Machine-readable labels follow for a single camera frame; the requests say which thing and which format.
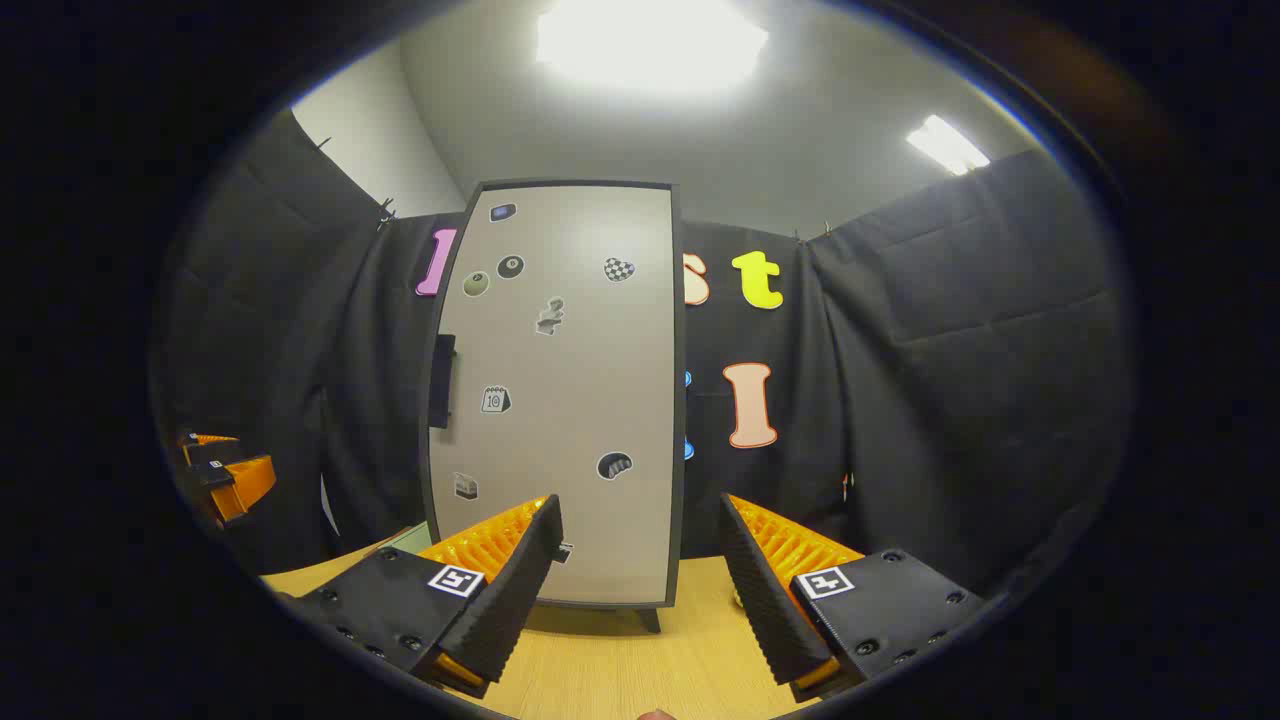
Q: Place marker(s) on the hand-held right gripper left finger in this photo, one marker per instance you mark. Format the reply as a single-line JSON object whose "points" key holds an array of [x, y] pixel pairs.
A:
{"points": [[515, 600]]}

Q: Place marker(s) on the grey cabinet door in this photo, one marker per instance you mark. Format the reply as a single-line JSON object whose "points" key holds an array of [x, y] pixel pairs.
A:
{"points": [[570, 400]]}

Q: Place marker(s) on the large ceiling light panel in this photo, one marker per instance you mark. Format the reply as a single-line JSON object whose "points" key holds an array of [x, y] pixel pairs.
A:
{"points": [[650, 40]]}

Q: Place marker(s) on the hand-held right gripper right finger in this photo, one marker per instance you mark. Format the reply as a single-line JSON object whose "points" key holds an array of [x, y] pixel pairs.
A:
{"points": [[765, 600]]}

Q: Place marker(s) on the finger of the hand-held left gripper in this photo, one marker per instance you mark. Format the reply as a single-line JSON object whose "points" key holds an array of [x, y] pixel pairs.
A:
{"points": [[250, 485], [205, 452]]}

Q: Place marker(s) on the black backdrop cloth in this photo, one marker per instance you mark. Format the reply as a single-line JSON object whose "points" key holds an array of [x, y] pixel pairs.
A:
{"points": [[950, 350]]}

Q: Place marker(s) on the small ceiling light panel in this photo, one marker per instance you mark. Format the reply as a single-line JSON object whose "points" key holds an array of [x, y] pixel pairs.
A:
{"points": [[945, 145]]}

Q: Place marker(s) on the green book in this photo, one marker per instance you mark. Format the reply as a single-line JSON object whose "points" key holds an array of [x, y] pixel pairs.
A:
{"points": [[412, 540]]}

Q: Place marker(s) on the dark grey cabinet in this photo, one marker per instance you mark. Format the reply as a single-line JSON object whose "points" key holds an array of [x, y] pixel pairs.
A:
{"points": [[680, 400]]}

